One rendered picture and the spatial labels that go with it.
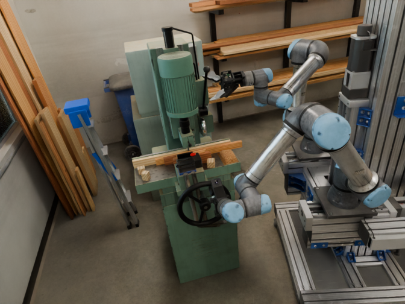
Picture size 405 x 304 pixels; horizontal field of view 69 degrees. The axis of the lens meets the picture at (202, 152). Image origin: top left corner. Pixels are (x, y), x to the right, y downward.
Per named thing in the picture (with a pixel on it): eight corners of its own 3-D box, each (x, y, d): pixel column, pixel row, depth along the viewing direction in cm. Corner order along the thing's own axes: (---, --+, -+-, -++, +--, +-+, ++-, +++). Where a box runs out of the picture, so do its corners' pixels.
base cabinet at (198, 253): (179, 285, 205) (161, 208, 169) (168, 227, 254) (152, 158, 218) (240, 267, 211) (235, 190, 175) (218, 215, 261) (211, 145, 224)
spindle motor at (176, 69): (169, 122, 153) (158, 61, 137) (165, 110, 168) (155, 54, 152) (202, 115, 155) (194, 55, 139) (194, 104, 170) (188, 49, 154)
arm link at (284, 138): (298, 88, 115) (225, 181, 129) (313, 98, 105) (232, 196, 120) (317, 102, 120) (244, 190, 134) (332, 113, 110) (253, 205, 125)
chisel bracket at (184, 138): (183, 150, 168) (181, 137, 163) (179, 139, 179) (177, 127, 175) (196, 148, 169) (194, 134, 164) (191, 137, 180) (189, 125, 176)
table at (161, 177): (137, 205, 153) (135, 196, 150) (135, 174, 179) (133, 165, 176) (247, 180, 162) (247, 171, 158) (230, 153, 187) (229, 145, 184)
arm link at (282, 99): (340, 55, 159) (286, 116, 147) (322, 53, 167) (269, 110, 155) (338, 37, 152) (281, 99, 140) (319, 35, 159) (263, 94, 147)
